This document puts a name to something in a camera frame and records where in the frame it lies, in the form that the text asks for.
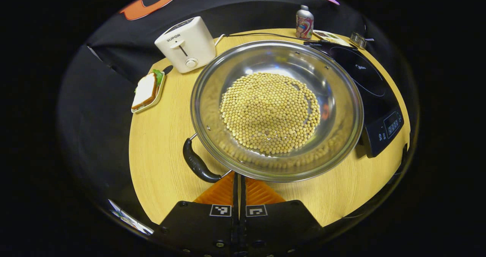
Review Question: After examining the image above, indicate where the metal wire holder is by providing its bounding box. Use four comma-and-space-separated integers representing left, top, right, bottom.
349, 32, 374, 49

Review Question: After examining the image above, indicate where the small sandwich plate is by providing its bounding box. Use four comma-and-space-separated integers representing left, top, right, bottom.
131, 70, 167, 114

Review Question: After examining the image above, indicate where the sandwich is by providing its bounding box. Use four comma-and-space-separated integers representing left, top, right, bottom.
131, 70, 164, 110

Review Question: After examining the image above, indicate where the white toaster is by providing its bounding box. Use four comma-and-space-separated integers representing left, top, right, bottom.
154, 16, 217, 74

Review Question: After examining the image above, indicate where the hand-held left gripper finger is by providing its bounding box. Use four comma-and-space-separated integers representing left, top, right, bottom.
240, 175, 323, 257
159, 172, 239, 257

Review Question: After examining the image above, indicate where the pile of soybeans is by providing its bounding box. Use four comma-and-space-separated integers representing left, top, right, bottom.
219, 72, 321, 156

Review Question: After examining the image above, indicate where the black induction cooktop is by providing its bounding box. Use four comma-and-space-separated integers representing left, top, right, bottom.
304, 41, 404, 158

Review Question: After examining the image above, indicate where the stainless steel pot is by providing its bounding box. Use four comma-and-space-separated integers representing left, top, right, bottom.
183, 40, 364, 184

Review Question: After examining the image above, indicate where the white divided bean plate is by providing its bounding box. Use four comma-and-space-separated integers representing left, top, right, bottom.
312, 30, 353, 47

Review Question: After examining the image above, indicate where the silver drink bottle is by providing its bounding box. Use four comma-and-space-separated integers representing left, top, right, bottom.
295, 5, 315, 40

